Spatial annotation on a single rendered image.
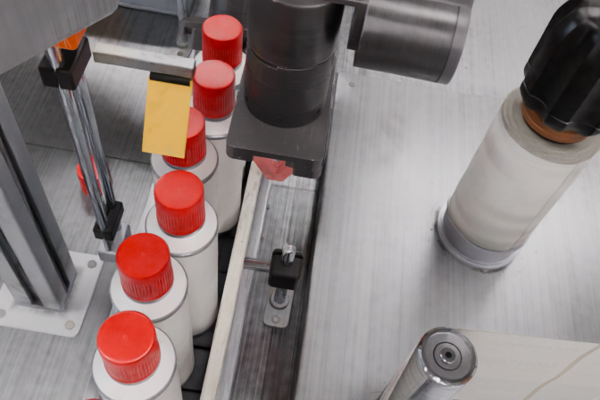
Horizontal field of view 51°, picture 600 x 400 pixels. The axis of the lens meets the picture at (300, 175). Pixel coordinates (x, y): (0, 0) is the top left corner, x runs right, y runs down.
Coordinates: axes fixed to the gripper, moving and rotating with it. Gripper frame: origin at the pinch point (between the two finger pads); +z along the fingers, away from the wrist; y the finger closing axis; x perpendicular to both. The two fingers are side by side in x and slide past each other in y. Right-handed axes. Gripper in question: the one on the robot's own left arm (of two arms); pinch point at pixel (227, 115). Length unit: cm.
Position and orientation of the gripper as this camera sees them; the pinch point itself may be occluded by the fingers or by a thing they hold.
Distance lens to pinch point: 66.2
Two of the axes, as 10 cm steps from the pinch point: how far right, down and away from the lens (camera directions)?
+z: -1.4, 9.4, 3.0
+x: 0.3, -3.0, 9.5
